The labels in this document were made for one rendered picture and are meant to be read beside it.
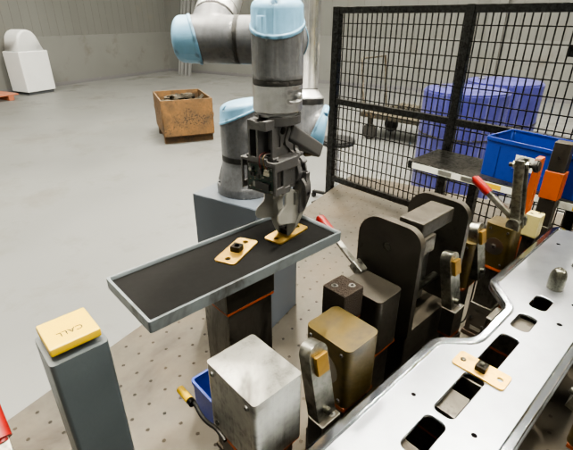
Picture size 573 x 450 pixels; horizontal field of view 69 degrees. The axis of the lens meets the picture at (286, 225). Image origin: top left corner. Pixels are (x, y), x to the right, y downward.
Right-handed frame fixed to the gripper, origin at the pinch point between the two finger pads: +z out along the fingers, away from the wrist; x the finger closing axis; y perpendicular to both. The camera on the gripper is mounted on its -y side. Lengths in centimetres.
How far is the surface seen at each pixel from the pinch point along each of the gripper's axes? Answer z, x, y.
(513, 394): 17.7, 40.3, -4.0
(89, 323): 1.7, -4.6, 34.8
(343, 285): 7.8, 12.2, -0.1
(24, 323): 118, -184, -3
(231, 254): 1.5, -2.3, 11.6
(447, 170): 15, 0, -92
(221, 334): 14.6, -1.3, 16.0
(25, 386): 118, -138, 17
